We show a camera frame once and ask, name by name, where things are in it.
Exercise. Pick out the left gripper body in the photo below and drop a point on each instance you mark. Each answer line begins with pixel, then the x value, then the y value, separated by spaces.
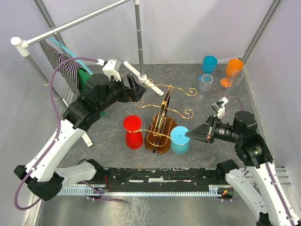
pixel 122 87

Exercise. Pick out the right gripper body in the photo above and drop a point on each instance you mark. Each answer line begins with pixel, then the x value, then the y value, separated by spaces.
pixel 220 130

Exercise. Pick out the blue wine glass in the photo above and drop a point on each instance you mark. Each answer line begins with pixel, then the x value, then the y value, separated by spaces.
pixel 208 66
pixel 179 142

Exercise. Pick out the red plastic wine glass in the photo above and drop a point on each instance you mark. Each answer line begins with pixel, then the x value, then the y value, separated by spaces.
pixel 131 124

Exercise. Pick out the clear wine glass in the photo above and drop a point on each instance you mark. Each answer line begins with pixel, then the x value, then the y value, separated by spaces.
pixel 205 83
pixel 229 84

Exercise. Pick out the orange plastic wine glass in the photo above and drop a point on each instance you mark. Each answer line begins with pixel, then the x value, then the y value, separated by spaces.
pixel 233 67

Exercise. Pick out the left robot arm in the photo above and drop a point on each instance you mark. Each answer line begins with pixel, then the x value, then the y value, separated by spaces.
pixel 42 175

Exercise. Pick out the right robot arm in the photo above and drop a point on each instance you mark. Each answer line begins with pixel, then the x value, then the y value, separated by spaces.
pixel 267 202

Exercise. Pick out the green plastic hanger piece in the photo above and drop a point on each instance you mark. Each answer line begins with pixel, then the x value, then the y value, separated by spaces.
pixel 84 83

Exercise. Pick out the striped cloth on hanger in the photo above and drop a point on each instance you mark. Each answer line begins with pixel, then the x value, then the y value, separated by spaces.
pixel 69 71

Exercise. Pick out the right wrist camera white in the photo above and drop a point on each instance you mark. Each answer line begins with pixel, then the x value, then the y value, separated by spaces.
pixel 219 107

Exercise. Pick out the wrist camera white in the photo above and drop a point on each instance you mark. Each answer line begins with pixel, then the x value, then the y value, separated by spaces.
pixel 219 107
pixel 111 68

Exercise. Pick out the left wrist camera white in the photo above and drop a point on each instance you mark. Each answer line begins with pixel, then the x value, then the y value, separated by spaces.
pixel 111 68

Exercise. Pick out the gold wire glass rack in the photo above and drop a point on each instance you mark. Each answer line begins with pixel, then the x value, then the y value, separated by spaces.
pixel 157 137

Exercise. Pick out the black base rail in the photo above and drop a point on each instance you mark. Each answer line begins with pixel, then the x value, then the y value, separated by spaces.
pixel 155 180

